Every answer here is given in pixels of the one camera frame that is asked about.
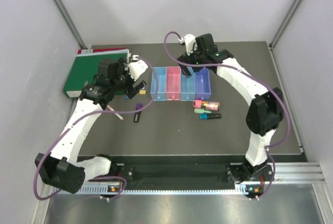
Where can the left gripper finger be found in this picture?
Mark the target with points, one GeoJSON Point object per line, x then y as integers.
{"type": "Point", "coordinates": [131, 92]}
{"type": "Point", "coordinates": [140, 86]}

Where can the purple black highlighter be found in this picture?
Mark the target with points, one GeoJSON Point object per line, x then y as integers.
{"type": "Point", "coordinates": [137, 114]}

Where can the crayon tube pink cap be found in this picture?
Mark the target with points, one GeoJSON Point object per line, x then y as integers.
{"type": "Point", "coordinates": [207, 105]}

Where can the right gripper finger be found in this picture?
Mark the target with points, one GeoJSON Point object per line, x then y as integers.
{"type": "Point", "coordinates": [185, 71]}
{"type": "Point", "coordinates": [196, 68]}

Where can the aluminium front rail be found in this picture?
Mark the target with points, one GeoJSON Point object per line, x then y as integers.
{"type": "Point", "coordinates": [287, 173]}

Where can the green highlighter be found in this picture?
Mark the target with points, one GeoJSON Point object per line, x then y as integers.
{"type": "Point", "coordinates": [202, 111]}

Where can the green ring binder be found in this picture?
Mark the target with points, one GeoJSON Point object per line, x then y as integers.
{"type": "Point", "coordinates": [84, 68]}

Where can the pink pencil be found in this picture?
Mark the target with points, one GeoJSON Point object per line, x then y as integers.
{"type": "Point", "coordinates": [118, 115]}

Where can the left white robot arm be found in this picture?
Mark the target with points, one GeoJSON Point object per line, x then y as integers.
{"type": "Point", "coordinates": [59, 166]}

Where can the aluminium frame post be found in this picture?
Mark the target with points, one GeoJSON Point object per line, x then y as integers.
{"type": "Point", "coordinates": [69, 23]}
{"type": "Point", "coordinates": [285, 22]}

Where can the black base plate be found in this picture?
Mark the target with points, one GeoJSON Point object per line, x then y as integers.
{"type": "Point", "coordinates": [177, 173]}

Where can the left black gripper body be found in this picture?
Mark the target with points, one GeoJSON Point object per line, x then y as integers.
{"type": "Point", "coordinates": [124, 81]}

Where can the light blue bin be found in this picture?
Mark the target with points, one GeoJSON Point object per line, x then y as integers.
{"type": "Point", "coordinates": [188, 89]}
{"type": "Point", "coordinates": [159, 84]}

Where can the right aluminium frame post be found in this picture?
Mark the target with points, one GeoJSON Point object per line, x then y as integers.
{"type": "Point", "coordinates": [285, 22]}

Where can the pink drawer bin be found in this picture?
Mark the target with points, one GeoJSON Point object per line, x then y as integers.
{"type": "Point", "coordinates": [173, 83]}

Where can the blue black marker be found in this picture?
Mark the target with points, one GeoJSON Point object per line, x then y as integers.
{"type": "Point", "coordinates": [210, 116]}

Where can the red folder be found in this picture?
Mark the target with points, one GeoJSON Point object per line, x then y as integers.
{"type": "Point", "coordinates": [89, 52]}

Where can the purple drawer bin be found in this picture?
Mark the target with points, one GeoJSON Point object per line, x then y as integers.
{"type": "Point", "coordinates": [203, 86]}

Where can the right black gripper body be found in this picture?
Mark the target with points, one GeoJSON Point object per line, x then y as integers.
{"type": "Point", "coordinates": [195, 58]}

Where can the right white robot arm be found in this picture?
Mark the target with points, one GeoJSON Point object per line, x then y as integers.
{"type": "Point", "coordinates": [265, 112]}

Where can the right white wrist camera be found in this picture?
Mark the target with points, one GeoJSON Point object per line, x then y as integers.
{"type": "Point", "coordinates": [189, 42]}

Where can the left aluminium frame post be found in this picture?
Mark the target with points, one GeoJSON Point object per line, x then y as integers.
{"type": "Point", "coordinates": [69, 23]}

